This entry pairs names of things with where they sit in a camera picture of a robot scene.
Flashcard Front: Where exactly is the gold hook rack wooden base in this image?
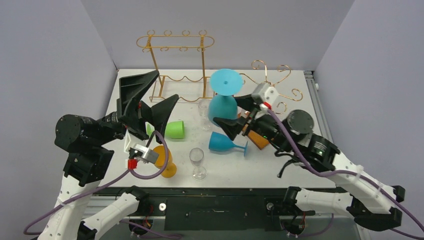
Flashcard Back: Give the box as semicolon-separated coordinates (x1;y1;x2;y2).
238;59;304;151

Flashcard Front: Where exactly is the aluminium table frame rail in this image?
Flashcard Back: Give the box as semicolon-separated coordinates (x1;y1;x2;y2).
304;70;368;218

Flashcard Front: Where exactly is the blue plastic goblet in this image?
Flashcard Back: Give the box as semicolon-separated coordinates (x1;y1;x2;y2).
208;131;248;157
208;68;244;127

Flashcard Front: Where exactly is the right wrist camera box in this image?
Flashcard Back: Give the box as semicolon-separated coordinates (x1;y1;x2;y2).
251;82;279;111

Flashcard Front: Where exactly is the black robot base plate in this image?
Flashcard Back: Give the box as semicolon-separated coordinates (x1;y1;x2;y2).
130;187;304;231

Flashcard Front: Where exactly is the orange plastic goblet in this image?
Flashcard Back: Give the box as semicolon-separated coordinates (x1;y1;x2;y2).
152;145;178;179

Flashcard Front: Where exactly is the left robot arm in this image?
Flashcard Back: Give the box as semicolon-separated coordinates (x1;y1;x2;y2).
33;70;179;240

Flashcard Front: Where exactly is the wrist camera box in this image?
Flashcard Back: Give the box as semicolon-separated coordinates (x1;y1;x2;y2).
123;130;159;170
251;82;279;111

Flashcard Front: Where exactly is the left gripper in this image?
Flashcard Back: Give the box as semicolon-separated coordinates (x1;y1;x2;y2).
92;70;179;146

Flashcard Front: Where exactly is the tall gold wire glass rack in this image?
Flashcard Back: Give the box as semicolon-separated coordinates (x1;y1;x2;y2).
136;30;216;103

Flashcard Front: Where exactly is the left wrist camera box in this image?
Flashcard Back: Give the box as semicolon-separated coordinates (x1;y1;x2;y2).
123;130;159;170

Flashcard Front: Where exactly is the clear glass near red goblet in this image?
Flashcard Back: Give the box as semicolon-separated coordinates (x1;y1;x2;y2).
198;99;211;131

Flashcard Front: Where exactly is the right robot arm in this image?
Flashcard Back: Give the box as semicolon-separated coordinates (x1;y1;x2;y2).
213;95;406;232

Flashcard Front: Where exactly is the green plastic goblet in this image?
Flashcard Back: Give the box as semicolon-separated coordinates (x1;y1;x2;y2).
163;120;186;139

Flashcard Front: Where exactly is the small clear front wine glass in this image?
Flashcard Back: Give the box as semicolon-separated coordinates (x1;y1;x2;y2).
189;147;208;181

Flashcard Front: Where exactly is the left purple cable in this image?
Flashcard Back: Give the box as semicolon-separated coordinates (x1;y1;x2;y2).
22;130;185;240

